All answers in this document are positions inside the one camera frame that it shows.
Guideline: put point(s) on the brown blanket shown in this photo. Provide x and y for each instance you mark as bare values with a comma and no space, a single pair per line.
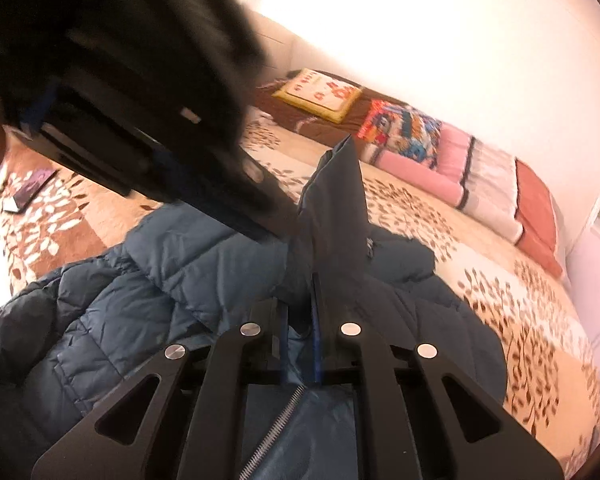
310,125

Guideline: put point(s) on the yellow bordered cushion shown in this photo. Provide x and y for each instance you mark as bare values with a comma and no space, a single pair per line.
321,95

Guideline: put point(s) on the dark book on bed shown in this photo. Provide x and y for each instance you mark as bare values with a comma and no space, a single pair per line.
18,202

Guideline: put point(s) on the colourful cartoon pillow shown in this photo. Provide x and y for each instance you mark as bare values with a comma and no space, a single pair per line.
404,130

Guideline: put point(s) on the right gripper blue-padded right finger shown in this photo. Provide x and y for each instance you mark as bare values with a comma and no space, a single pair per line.
350,353

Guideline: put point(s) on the pink striped folded quilt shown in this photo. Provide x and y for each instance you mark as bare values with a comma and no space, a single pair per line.
492,187

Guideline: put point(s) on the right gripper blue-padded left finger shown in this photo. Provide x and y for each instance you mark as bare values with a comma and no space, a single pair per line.
255,352

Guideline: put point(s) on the dark teal quilted jacket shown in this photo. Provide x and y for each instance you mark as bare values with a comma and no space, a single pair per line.
180,277

